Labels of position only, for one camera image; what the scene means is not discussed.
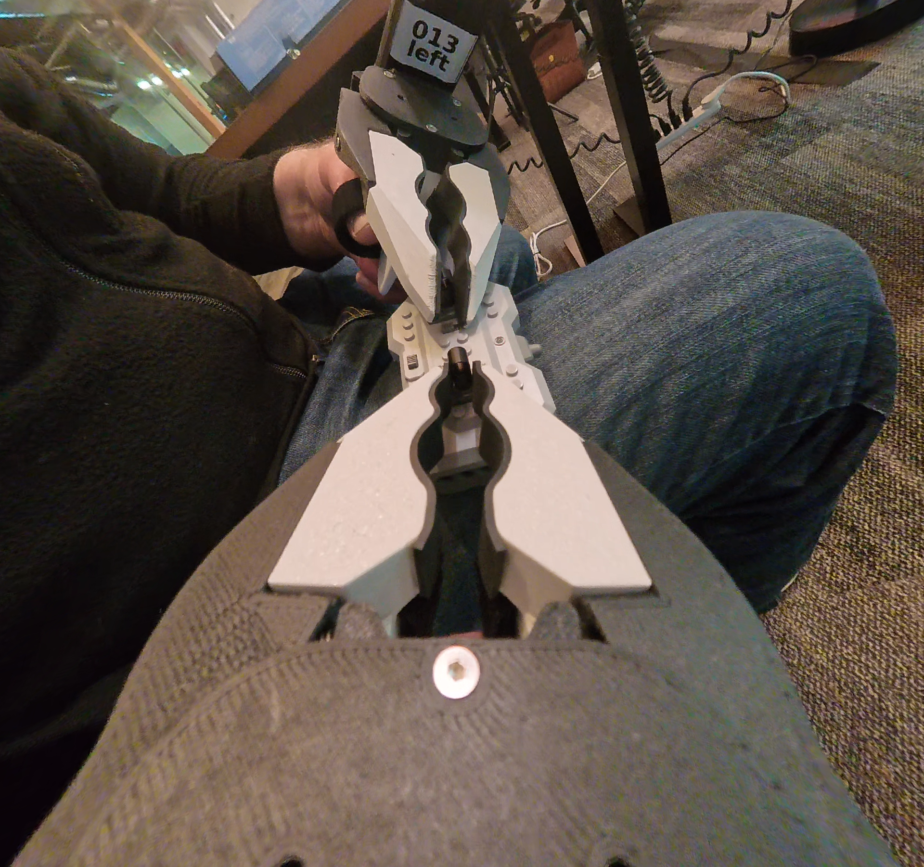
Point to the black table frame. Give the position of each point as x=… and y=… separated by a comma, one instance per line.
x=621, y=87

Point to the black round stand base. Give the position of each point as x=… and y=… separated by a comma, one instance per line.
x=866, y=15

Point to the person's left hand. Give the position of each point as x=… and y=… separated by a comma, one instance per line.
x=306, y=196

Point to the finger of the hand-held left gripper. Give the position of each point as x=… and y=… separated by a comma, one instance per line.
x=402, y=225
x=484, y=210

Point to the grey remote controller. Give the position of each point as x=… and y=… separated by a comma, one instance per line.
x=498, y=333

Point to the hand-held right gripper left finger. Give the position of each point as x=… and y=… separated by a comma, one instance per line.
x=347, y=521

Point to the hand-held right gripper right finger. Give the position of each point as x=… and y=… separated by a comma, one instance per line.
x=571, y=521

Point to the white power strip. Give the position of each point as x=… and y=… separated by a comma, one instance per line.
x=708, y=116

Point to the person's blue jeans leg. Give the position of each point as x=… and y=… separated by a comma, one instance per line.
x=708, y=362

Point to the brown leather bag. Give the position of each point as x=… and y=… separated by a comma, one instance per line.
x=556, y=58

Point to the person's left forearm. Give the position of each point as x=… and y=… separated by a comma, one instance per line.
x=188, y=196

